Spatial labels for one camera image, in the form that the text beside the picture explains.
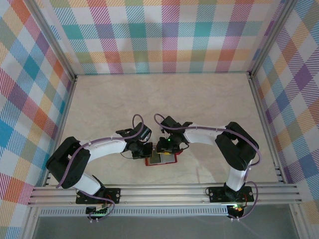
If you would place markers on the red card holder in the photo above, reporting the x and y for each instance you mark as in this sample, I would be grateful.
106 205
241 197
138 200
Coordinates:
162 164

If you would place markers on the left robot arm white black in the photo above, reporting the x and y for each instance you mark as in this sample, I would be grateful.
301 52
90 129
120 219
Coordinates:
67 164

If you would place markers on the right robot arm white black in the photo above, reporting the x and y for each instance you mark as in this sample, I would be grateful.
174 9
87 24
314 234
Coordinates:
236 152

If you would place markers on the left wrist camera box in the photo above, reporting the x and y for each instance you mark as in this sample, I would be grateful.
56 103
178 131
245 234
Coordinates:
144 133

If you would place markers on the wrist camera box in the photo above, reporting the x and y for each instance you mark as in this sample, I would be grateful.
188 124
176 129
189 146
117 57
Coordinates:
170 123
144 133

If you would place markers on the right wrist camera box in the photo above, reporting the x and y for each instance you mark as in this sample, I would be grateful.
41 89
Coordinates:
170 123

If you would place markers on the aluminium mounting rail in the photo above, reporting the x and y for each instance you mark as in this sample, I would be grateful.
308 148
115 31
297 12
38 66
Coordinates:
162 194

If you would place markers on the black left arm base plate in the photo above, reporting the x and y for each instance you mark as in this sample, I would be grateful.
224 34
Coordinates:
113 195

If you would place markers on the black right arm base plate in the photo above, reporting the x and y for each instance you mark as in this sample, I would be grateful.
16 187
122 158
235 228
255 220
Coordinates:
216 195

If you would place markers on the aluminium table side rail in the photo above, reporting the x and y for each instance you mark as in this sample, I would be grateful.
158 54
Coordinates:
62 122
261 109

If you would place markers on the aluminium frame post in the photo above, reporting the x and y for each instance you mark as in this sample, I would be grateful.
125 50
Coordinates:
270 37
55 43

